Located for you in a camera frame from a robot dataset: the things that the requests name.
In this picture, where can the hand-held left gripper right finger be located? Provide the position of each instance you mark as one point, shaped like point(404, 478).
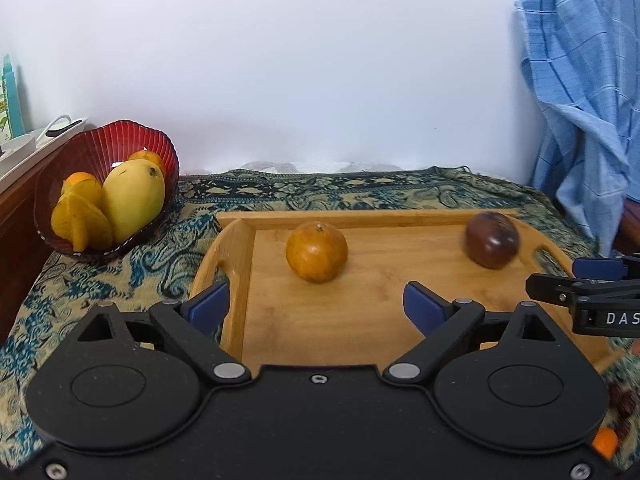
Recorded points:
point(422, 305)

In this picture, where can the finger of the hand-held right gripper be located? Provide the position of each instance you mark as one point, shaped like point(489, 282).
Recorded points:
point(550, 287)
point(597, 269)

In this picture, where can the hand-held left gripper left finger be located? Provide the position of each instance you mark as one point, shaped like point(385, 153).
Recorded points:
point(210, 302)

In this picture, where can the wooden tray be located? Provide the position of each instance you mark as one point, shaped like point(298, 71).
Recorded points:
point(370, 310)

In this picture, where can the wooden stool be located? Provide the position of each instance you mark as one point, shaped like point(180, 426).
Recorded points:
point(631, 225)

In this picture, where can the dark purple tomato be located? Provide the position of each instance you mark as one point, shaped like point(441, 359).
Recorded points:
point(492, 240)

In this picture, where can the red date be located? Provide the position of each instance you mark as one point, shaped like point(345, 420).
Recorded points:
point(620, 399)

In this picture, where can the patterned blanket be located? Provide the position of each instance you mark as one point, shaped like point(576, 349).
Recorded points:
point(125, 280)

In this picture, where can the brown orange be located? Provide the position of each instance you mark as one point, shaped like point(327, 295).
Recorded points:
point(316, 252)

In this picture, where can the tangerine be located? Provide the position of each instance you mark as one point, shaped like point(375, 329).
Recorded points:
point(603, 443)

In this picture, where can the yellow mango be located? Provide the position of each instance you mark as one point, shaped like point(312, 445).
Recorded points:
point(132, 200)

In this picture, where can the yellow starfruit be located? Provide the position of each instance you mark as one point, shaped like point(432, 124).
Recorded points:
point(80, 220)

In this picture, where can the orange peach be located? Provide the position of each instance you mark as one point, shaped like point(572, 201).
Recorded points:
point(147, 157)

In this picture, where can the blue checkered cloth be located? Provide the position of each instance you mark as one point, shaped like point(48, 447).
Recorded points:
point(580, 85)

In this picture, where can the red glass bowl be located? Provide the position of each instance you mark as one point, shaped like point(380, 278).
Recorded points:
point(100, 142)

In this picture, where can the wooden side table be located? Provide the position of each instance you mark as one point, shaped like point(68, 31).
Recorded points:
point(15, 230)

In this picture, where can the white plastic tray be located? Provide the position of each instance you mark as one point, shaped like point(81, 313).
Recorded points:
point(20, 147)

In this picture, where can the teal bottle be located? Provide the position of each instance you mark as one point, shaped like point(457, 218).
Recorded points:
point(14, 100)

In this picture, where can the green label bottle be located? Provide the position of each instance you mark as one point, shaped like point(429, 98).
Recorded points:
point(4, 110)

